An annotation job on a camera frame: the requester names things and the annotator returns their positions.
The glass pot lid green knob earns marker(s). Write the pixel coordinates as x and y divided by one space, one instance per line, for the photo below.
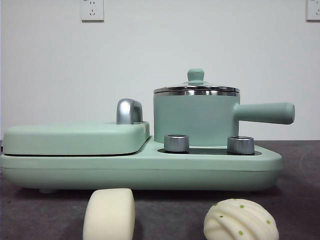
196 75

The plain smooth white bun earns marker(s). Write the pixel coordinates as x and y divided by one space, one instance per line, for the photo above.
110 215

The ridged white bun green specks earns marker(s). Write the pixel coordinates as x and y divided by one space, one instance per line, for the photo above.
240 222

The chrome control knob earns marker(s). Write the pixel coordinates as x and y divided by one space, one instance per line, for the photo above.
240 145
175 143

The mint green breakfast maker base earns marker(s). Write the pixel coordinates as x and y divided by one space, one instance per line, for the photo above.
150 172

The mint green griddle lid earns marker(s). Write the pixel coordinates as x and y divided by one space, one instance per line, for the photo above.
75 140

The white wall power outlet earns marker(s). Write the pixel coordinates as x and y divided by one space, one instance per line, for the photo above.
92 11
313 10

